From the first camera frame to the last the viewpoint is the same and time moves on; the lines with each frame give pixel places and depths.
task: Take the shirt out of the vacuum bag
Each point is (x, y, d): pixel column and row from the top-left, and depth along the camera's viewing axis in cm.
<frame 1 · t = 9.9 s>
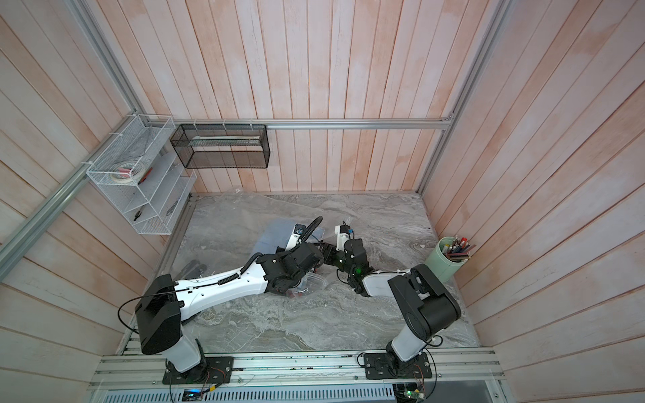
left hand: (291, 251, 83), fingers closed
right hand: (314, 245, 90), fingers open
light blue folded shirt: (275, 232, 91), point 14 cm above the table
green pen holder cup: (441, 262, 83), point 14 cm above the table
pens in cup: (458, 250, 83), point 17 cm above the table

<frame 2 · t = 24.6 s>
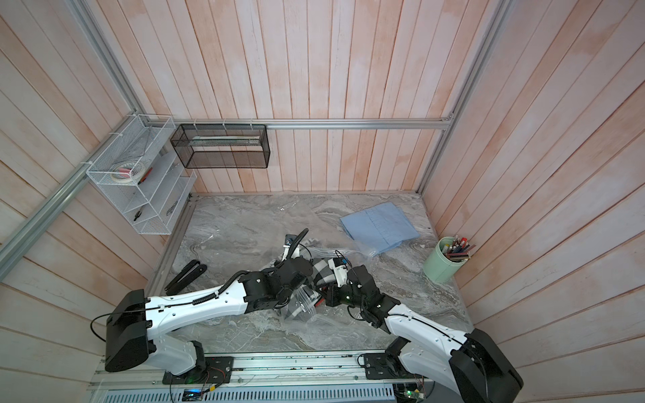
left hand: (301, 262, 78), fingers closed
right hand: (316, 287, 81), fingers closed
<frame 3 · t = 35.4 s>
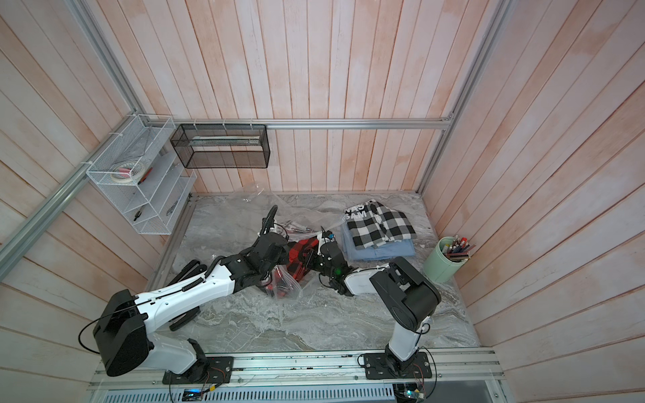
left hand: (281, 247, 83), fingers closed
right hand: (298, 252, 91), fingers closed
black white plaid shirt: (373, 224, 104), point 6 cm above the table
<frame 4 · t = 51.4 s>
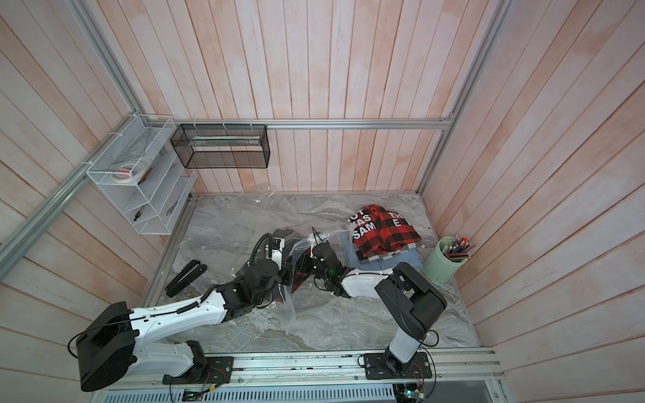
left hand: (291, 261, 81), fingers closed
right hand: (291, 257, 89), fingers closed
red black plaid shirt: (376, 228, 100), point 8 cm above the table
